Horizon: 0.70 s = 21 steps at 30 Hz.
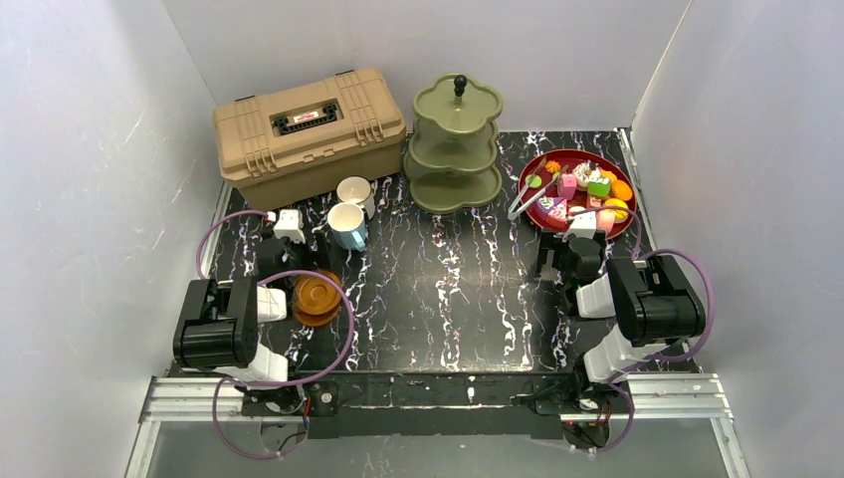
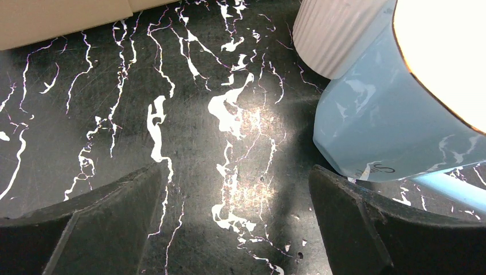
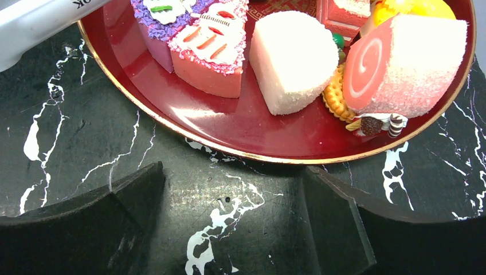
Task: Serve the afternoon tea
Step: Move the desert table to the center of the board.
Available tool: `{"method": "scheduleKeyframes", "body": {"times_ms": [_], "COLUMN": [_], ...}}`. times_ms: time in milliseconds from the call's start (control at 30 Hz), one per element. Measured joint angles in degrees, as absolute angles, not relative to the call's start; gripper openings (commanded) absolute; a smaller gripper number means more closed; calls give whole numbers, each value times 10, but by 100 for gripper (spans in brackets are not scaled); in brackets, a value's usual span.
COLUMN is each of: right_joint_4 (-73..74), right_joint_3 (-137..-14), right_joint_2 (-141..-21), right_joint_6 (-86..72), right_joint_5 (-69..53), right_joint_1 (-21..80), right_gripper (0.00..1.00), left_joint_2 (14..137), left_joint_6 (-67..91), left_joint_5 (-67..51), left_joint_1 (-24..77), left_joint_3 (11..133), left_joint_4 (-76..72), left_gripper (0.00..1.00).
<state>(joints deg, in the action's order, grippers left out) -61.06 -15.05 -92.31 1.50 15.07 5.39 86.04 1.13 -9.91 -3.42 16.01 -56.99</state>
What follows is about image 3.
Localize purple frosted cake slice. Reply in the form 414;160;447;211
131;1;213;73

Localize small chocolate topped pastry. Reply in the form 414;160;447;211
346;113;408;138

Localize round yellow biscuit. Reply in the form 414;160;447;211
322;64;356;123

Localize white plastic tongs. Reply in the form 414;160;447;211
1;0;109;72

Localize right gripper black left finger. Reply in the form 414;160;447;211
1;162;165;274

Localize red round lacquer tray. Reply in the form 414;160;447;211
78;1;477;164

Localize pink swirl roll cake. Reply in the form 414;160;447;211
343;14;468;119

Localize white sugared cake piece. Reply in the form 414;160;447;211
249;10;339;115

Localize pink sprinkled cake slice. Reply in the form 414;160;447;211
168;1;248;98

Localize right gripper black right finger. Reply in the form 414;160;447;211
303;167;485;274

